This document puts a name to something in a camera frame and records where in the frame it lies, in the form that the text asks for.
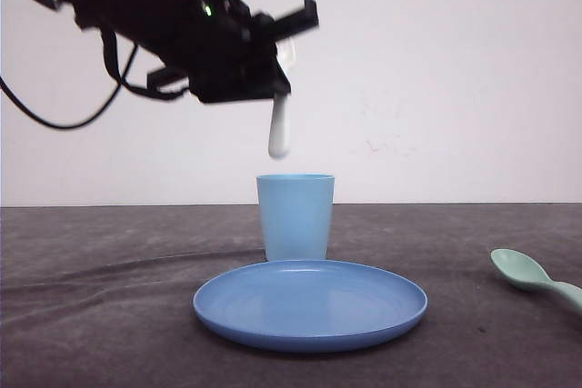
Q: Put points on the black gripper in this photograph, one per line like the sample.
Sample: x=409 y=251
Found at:
x=209 y=41

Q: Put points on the white plastic fork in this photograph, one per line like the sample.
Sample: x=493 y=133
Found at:
x=279 y=134

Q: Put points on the light blue plastic cup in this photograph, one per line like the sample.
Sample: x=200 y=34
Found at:
x=295 y=215

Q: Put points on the mint green plastic spoon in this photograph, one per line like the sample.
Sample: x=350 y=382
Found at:
x=527 y=274

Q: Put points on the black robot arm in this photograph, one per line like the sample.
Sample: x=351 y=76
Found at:
x=224 y=51

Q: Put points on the blue plastic plate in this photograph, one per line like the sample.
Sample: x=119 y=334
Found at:
x=317 y=306

